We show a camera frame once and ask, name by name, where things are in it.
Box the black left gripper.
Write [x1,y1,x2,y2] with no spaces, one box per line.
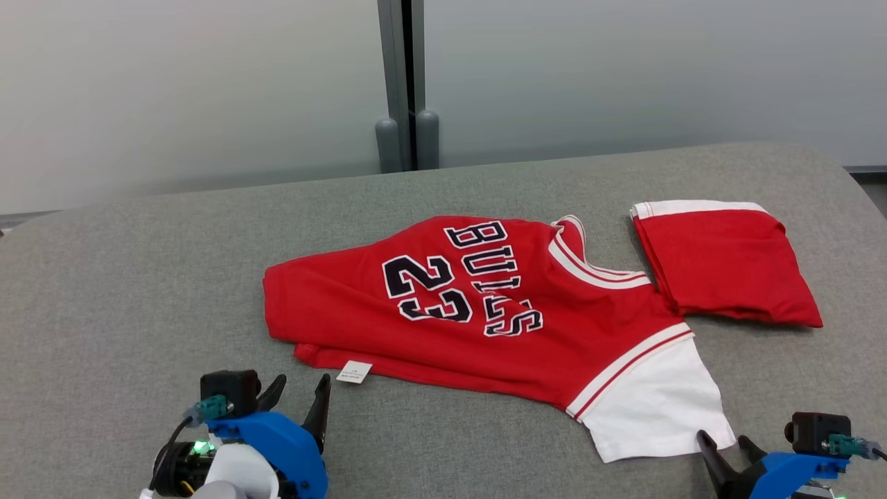
[153,374,333,498]

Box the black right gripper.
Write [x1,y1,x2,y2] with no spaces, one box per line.
[696,430,771,499]

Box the red Bulls basketball jersey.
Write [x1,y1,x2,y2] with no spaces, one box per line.
[262,214,737,464]

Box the red garment white band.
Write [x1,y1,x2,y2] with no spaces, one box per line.
[630,200,825,329]

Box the blue left camera bracket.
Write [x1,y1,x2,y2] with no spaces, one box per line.
[207,412,329,499]

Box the blue camera bracket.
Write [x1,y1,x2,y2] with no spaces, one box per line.
[751,451,852,499]
[207,412,329,499]

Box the blue right camera bracket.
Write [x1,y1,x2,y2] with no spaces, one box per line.
[751,451,852,499]

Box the left black cable teal plug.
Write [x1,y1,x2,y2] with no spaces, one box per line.
[148,394,234,490]

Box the black cable teal plug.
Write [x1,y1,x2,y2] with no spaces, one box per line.
[148,394,234,490]
[823,434,887,462]

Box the right black cable teal plug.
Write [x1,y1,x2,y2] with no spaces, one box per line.
[823,434,887,462]

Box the grey metal partition post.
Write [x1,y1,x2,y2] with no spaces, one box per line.
[374,0,441,175]

